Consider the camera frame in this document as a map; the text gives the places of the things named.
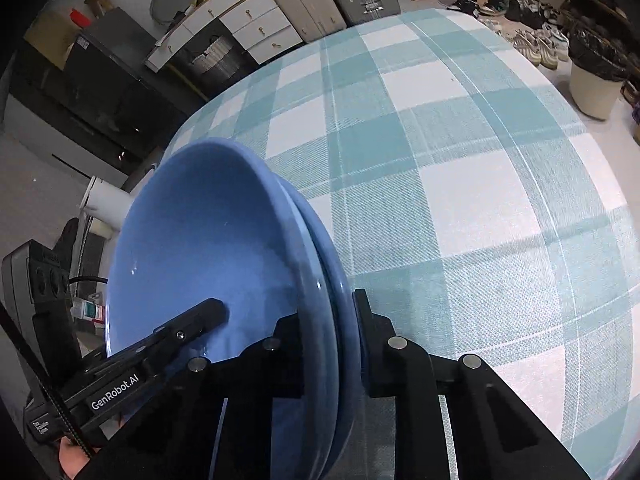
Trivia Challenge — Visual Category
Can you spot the red-capped water bottle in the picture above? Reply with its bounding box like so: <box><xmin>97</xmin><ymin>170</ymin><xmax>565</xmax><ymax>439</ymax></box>
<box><xmin>70</xmin><ymin>297</ymin><xmax>108</xmax><ymax>324</ymax></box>

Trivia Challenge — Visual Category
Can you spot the black refrigerator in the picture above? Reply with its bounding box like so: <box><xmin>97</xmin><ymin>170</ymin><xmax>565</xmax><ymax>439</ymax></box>
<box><xmin>15</xmin><ymin>7</ymin><xmax>166</xmax><ymax>186</ymax></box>

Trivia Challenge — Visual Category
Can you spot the pile of shoes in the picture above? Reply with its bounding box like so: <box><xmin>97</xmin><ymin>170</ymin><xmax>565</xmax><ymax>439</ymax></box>
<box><xmin>440</xmin><ymin>0</ymin><xmax>574</xmax><ymax>71</ymax></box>

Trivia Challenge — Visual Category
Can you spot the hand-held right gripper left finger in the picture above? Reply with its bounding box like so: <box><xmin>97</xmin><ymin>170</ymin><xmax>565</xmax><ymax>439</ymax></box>
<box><xmin>82</xmin><ymin>312</ymin><xmax>307</xmax><ymax>480</ymax></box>

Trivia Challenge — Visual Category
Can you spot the black cloth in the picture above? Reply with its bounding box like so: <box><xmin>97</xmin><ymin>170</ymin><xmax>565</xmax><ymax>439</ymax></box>
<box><xmin>55</xmin><ymin>217</ymin><xmax>87</xmax><ymax>281</ymax></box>

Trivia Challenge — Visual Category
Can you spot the white drawer cabinet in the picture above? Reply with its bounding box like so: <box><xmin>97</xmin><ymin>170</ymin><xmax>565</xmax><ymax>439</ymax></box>
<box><xmin>145</xmin><ymin>0</ymin><xmax>306</xmax><ymax>73</ymax></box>

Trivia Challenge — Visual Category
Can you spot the light blue bowl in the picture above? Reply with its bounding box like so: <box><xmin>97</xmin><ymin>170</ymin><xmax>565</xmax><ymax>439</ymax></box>
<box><xmin>106</xmin><ymin>137</ymin><xmax>341</xmax><ymax>480</ymax></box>

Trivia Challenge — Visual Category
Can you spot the grey wicker basket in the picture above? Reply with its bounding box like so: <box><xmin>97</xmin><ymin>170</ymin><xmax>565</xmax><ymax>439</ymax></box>
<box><xmin>190</xmin><ymin>35</ymin><xmax>241</xmax><ymax>79</ymax></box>

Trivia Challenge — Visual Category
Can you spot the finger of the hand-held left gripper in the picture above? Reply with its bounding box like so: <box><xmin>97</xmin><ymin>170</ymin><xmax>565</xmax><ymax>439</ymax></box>
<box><xmin>145</xmin><ymin>298</ymin><xmax>230</xmax><ymax>361</ymax></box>

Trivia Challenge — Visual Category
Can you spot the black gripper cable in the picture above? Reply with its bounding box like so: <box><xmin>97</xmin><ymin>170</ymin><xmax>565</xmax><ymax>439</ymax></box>
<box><xmin>0</xmin><ymin>304</ymin><xmax>94</xmax><ymax>459</ymax></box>

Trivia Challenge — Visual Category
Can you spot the white trash bin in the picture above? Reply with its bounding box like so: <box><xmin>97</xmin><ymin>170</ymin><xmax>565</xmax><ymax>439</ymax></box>
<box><xmin>567</xmin><ymin>25</ymin><xmax>631</xmax><ymax>121</ymax></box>

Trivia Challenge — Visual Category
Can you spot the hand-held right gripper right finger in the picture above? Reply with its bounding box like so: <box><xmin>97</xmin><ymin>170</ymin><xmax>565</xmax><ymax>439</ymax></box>
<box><xmin>352</xmin><ymin>289</ymin><xmax>591</xmax><ymax>480</ymax></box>

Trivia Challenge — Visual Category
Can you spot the white cylindrical container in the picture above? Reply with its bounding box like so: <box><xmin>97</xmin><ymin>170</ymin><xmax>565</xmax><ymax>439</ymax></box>
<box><xmin>81</xmin><ymin>176</ymin><xmax>135</xmax><ymax>231</ymax></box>

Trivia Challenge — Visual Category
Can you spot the beige suitcase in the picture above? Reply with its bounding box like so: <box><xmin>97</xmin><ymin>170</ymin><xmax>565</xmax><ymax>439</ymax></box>
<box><xmin>250</xmin><ymin>0</ymin><xmax>348</xmax><ymax>43</ymax></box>

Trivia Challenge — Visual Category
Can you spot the teal checked tablecloth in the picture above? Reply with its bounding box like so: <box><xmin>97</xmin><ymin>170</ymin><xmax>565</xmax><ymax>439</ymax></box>
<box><xmin>157</xmin><ymin>7</ymin><xmax>633</xmax><ymax>480</ymax></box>

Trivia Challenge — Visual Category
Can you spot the person's left hand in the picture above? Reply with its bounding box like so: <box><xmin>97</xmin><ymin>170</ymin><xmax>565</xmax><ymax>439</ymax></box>
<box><xmin>58</xmin><ymin>437</ymin><xmax>96</xmax><ymax>479</ymax></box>

